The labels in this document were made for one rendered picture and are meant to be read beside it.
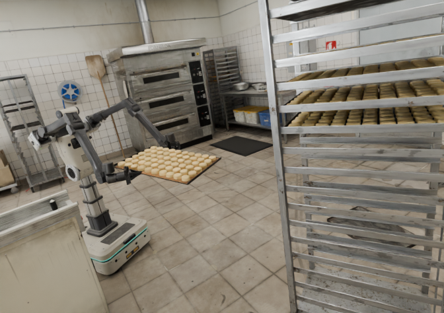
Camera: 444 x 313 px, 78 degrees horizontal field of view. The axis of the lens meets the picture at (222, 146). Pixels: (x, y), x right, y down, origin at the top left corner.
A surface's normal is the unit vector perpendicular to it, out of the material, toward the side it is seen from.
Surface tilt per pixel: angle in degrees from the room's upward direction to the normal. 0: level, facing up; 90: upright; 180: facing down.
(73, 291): 90
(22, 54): 90
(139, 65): 90
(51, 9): 90
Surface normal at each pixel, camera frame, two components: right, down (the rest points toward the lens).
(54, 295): 0.64, 0.13
